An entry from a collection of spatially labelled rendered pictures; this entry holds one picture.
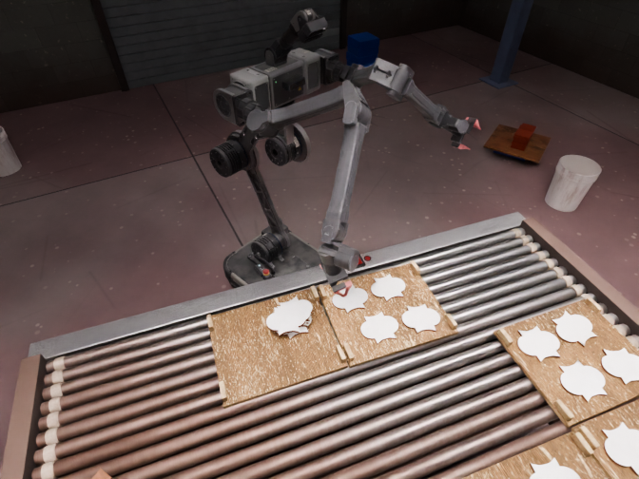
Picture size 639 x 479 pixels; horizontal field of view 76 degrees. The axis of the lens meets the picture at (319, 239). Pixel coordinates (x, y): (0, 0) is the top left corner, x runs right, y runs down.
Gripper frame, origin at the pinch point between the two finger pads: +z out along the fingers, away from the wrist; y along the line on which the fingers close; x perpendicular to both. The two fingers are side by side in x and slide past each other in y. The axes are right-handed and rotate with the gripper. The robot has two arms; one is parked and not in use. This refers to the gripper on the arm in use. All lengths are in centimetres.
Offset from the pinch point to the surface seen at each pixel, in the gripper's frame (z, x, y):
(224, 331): 1.1, 43.2, 3.4
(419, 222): 127, -93, 120
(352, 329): 11.6, 2.1, -11.3
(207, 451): 1, 56, -34
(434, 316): 17.8, -26.5, -17.2
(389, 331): 13.6, -9.2, -17.1
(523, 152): 145, -223, 162
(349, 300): 11.2, -1.7, -0.1
